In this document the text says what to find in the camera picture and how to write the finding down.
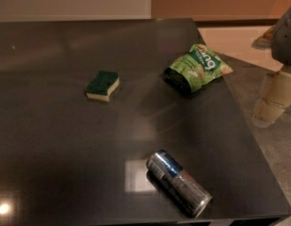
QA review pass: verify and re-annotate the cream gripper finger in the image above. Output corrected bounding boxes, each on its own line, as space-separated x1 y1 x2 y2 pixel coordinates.
251 65 291 128

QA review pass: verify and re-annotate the silver blue redbull can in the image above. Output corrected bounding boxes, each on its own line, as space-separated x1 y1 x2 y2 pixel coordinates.
146 150 212 218

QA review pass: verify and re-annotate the green snack bag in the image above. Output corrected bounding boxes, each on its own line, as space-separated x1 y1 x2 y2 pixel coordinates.
165 43 233 93

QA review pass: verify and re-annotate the green yellow sponge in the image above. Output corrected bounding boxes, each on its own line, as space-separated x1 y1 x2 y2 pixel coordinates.
85 71 120 102

